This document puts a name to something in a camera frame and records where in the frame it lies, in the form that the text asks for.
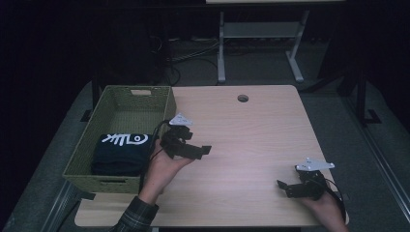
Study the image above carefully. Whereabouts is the person's right hand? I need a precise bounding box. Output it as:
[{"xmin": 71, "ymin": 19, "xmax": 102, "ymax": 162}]
[{"xmin": 298, "ymin": 191, "xmax": 350, "ymax": 232}]

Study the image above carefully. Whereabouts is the green woven basket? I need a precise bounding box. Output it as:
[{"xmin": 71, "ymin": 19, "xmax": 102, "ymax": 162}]
[{"xmin": 62, "ymin": 84, "xmax": 178, "ymax": 195}]

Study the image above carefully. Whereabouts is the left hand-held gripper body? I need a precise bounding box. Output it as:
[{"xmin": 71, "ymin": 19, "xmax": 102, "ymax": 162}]
[{"xmin": 160, "ymin": 112, "xmax": 194, "ymax": 160}]

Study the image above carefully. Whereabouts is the bundle of floor cables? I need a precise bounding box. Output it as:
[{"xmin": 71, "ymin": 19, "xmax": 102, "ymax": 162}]
[{"xmin": 149, "ymin": 34, "xmax": 223, "ymax": 87}]

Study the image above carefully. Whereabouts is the black metal stand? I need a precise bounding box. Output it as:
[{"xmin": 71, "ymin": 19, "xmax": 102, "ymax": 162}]
[{"xmin": 337, "ymin": 62, "xmax": 383, "ymax": 128}]

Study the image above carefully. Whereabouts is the right hand-held gripper cable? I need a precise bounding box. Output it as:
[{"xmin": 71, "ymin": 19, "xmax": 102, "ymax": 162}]
[{"xmin": 323, "ymin": 178, "xmax": 348, "ymax": 224}]

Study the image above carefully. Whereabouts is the dark navy printed garment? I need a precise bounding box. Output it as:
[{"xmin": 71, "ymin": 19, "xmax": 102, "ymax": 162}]
[{"xmin": 91, "ymin": 132, "xmax": 156, "ymax": 177}]

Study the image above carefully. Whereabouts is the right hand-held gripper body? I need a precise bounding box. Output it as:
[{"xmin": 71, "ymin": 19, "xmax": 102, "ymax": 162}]
[{"xmin": 295, "ymin": 157, "xmax": 336, "ymax": 201}]

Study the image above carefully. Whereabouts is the white metal stand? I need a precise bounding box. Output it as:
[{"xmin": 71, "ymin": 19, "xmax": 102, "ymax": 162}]
[{"xmin": 217, "ymin": 9, "xmax": 310, "ymax": 84}]

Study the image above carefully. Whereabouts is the person's left hand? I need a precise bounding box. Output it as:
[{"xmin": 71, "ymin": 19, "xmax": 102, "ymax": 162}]
[{"xmin": 138, "ymin": 139, "xmax": 196, "ymax": 206}]

